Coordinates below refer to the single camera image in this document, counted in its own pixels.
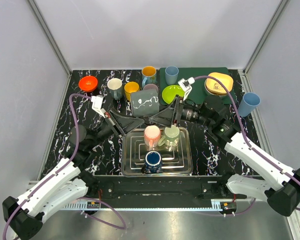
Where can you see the yellow square bowl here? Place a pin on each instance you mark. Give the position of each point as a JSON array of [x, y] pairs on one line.
[[220, 76]]

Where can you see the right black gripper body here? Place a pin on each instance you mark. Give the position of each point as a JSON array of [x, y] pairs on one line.
[[184, 112]]

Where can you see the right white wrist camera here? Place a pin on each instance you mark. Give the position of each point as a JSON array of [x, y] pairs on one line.
[[186, 85]]

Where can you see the light blue patterned mug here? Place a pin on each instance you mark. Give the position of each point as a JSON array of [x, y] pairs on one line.
[[149, 75]]

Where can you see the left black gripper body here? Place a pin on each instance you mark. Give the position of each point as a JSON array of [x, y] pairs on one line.
[[115, 124]]

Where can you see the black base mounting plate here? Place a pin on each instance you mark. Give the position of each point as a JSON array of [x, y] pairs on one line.
[[153, 192]]

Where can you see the mauve pink mug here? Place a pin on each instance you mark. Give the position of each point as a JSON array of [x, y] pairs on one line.
[[151, 86]]

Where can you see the silver metal tray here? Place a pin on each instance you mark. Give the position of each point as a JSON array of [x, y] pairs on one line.
[[176, 160]]

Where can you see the left aluminium frame post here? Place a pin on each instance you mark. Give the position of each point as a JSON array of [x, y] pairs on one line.
[[49, 36]]

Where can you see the blue grey mug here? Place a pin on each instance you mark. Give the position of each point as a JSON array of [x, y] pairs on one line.
[[115, 87]]

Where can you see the light blue cup right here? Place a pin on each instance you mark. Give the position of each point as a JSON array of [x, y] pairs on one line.
[[249, 102]]

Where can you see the aluminium frame post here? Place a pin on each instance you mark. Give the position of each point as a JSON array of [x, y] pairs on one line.
[[49, 36], [266, 34]]

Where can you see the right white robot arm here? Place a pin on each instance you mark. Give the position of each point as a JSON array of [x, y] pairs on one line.
[[280, 184]]

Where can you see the pink orange mug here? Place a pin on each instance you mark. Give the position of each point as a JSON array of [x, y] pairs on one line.
[[152, 135]]

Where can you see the grey bowl under yellow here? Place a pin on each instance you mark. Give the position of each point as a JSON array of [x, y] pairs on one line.
[[213, 87]]

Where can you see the front aluminium rail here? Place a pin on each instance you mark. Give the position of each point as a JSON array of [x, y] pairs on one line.
[[140, 193]]

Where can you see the orange red bowl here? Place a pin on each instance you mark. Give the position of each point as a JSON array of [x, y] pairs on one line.
[[88, 84]]

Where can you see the dark grey mug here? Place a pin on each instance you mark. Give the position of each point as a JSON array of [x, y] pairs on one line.
[[144, 103]]

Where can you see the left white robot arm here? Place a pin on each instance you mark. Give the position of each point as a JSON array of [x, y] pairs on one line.
[[67, 181]]

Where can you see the navy blue mug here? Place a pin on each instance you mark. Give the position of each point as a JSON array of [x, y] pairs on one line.
[[153, 163]]

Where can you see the right aluminium frame post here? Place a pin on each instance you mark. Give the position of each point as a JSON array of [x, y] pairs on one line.
[[266, 34]]

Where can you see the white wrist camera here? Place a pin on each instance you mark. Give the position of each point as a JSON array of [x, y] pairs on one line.
[[186, 85], [97, 104]]

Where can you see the lime green plate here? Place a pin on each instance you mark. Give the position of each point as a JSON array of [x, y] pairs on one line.
[[169, 93]]

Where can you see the light green mug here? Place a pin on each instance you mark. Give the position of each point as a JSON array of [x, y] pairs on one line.
[[170, 137]]

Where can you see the light blue cup on mat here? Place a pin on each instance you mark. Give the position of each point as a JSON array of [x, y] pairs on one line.
[[171, 75]]

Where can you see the yellow ribbed mug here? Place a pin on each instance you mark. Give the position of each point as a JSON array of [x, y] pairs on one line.
[[129, 88]]

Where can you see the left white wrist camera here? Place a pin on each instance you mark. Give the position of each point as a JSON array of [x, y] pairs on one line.
[[97, 104]]

